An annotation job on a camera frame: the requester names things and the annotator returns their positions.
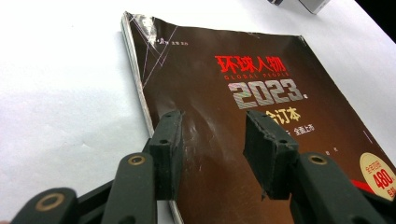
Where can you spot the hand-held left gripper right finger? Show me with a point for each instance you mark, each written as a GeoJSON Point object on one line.
{"type": "Point", "coordinates": [271, 155]}

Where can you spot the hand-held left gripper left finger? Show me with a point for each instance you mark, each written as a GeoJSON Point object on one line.
{"type": "Point", "coordinates": [166, 155]}

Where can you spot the brown glossy magazine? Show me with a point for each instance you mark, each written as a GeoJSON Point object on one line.
{"type": "Point", "coordinates": [218, 93]}

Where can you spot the white picture-grid magazine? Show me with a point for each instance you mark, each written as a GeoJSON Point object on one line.
{"type": "Point", "coordinates": [314, 5]}

